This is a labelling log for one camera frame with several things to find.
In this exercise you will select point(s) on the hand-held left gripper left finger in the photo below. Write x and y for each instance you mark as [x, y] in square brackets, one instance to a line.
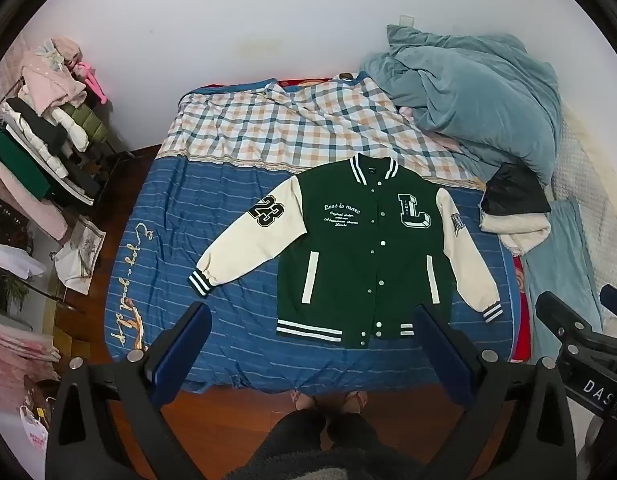
[182, 347]

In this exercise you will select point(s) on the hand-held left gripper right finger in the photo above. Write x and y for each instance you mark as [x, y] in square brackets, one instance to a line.
[439, 355]

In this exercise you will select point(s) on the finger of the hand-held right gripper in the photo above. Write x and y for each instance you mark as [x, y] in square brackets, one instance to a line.
[558, 312]
[616, 297]

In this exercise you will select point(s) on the green and cream varsity jacket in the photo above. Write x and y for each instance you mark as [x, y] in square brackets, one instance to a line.
[348, 260]

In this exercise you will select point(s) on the row of hanging clothes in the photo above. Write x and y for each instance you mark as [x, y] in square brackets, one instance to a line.
[38, 130]

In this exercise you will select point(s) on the pink clothes hanger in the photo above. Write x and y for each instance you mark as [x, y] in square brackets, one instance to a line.
[94, 82]

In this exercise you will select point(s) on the red patterned cloth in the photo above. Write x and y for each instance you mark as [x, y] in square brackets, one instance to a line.
[521, 320]

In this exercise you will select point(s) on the light blue blanket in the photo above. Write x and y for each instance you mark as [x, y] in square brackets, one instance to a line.
[558, 265]

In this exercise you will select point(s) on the blue striped plaid bed sheet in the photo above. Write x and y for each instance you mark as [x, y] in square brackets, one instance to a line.
[248, 340]

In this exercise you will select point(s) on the white fleece blanket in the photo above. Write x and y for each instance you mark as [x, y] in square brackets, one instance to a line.
[518, 232]

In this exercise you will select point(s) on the pink slipper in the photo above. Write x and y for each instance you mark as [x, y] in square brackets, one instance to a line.
[354, 401]
[303, 402]

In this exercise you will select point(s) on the person's right leg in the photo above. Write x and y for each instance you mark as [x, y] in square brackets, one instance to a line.
[353, 432]

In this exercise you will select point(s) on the person's leg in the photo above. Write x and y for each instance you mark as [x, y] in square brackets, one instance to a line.
[353, 432]
[298, 432]

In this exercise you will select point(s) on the white quilted mattress pad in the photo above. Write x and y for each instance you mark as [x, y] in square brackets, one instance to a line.
[588, 175]

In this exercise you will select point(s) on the black cloth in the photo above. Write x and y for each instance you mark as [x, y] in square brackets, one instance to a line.
[513, 192]

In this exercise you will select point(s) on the white tote bag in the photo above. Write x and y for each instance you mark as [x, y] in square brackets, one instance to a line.
[81, 255]

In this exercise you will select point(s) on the person's left leg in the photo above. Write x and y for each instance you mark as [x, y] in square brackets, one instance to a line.
[298, 432]

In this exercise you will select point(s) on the stack of pink folded cloth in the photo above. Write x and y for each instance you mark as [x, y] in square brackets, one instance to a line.
[18, 342]

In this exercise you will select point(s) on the person's grey fuzzy top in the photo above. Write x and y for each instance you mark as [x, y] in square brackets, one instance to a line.
[318, 467]

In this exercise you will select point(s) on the white plastic bag red print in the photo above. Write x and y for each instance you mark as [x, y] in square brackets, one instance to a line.
[34, 430]

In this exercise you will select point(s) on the white cloth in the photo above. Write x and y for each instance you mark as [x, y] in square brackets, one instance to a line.
[13, 260]

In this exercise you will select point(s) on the teal duvet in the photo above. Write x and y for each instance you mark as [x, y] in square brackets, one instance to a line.
[463, 90]

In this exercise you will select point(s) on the white wall socket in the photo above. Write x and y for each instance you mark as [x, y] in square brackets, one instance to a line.
[405, 19]

